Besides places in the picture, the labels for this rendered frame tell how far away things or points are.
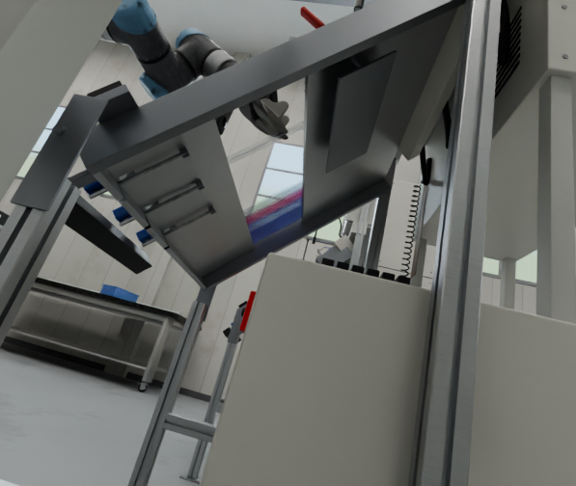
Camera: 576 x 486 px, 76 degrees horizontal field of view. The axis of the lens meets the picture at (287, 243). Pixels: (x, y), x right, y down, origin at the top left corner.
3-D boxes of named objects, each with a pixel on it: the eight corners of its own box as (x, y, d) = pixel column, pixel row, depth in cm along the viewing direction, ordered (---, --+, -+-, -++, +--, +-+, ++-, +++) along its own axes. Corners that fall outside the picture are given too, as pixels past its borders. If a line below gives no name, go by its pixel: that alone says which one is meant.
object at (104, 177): (92, 175, 52) (76, 139, 54) (203, 289, 113) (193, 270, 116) (100, 172, 52) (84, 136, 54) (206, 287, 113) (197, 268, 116)
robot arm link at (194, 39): (178, 65, 90) (205, 45, 92) (205, 90, 87) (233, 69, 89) (165, 38, 83) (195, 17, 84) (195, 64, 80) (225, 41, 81)
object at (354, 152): (321, 68, 58) (305, 48, 60) (309, 231, 120) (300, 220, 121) (483, -6, 64) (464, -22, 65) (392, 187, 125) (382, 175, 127)
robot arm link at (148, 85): (123, 58, 78) (163, 29, 80) (148, 97, 88) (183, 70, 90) (141, 74, 75) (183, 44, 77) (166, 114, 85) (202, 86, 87)
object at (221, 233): (95, 158, 53) (87, 143, 54) (203, 281, 114) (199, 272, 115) (212, 104, 56) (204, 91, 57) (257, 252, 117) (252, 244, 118)
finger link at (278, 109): (303, 110, 74) (273, 87, 77) (281, 126, 73) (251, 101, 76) (303, 121, 77) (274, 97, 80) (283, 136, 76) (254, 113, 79)
